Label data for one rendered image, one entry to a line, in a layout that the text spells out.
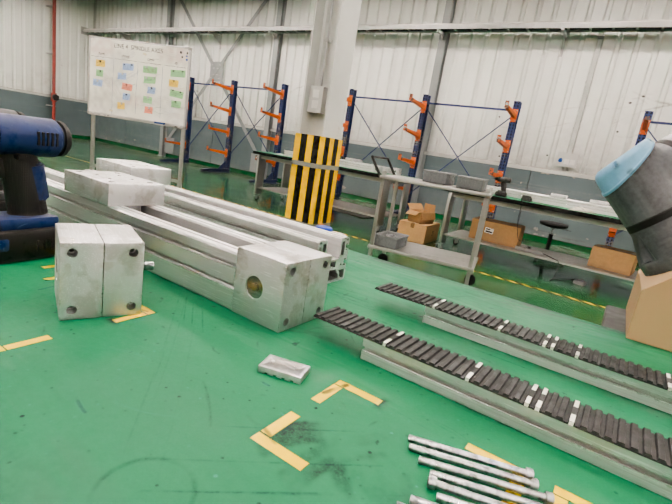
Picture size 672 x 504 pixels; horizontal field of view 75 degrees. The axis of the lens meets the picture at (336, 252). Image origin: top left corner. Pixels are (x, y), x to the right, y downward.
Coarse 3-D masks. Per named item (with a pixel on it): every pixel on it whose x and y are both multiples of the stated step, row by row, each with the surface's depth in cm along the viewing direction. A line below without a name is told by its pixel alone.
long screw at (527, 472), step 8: (408, 440) 39; (416, 440) 39; (424, 440) 39; (432, 448) 39; (440, 448) 39; (448, 448) 38; (456, 448) 39; (464, 456) 38; (472, 456) 38; (480, 456) 38; (488, 464) 38; (496, 464) 37; (504, 464) 37; (512, 472) 37; (520, 472) 37; (528, 472) 37
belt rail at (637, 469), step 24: (384, 360) 52; (408, 360) 50; (432, 384) 49; (456, 384) 47; (480, 408) 46; (504, 408) 45; (528, 408) 43; (528, 432) 43; (552, 432) 43; (576, 432) 41; (576, 456) 41; (600, 456) 40; (624, 456) 39; (648, 480) 38
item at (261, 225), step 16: (176, 192) 108; (192, 192) 107; (176, 208) 97; (192, 208) 94; (208, 208) 91; (224, 208) 99; (240, 208) 96; (224, 224) 89; (240, 224) 86; (256, 224) 84; (272, 224) 84; (288, 224) 89; (304, 224) 89; (272, 240) 82; (288, 240) 81; (304, 240) 77; (320, 240) 76; (336, 240) 82; (336, 256) 83; (336, 272) 83
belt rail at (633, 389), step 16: (432, 320) 68; (448, 320) 68; (464, 320) 66; (464, 336) 66; (480, 336) 64; (496, 336) 63; (512, 336) 62; (512, 352) 62; (528, 352) 61; (544, 352) 60; (560, 368) 59; (576, 368) 58; (592, 368) 57; (592, 384) 57; (608, 384) 56; (624, 384) 55; (640, 384) 54; (640, 400) 54; (656, 400) 53
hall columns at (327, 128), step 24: (336, 0) 376; (360, 0) 377; (312, 24) 376; (336, 24) 378; (312, 48) 381; (336, 48) 367; (312, 72) 389; (336, 72) 375; (336, 96) 384; (312, 120) 403; (336, 120) 393; (312, 144) 387; (336, 144) 399; (312, 168) 390; (336, 168) 409; (288, 192) 408; (312, 192) 393; (288, 216) 411; (312, 216) 397
